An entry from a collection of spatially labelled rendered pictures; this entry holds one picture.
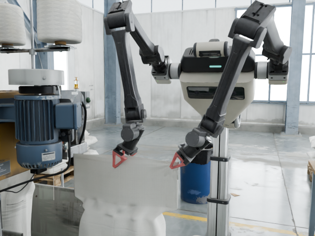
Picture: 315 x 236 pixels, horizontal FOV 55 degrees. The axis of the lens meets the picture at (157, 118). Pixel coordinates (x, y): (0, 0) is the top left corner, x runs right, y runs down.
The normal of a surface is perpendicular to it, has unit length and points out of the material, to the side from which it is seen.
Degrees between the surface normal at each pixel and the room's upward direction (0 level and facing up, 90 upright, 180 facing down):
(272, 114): 90
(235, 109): 130
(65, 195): 90
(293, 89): 90
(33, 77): 90
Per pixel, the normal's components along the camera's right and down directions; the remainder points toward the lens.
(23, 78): -0.11, 0.11
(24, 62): 0.94, 0.04
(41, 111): 0.45, 0.11
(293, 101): -0.33, 0.15
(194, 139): -0.51, -0.12
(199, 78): -0.23, -0.70
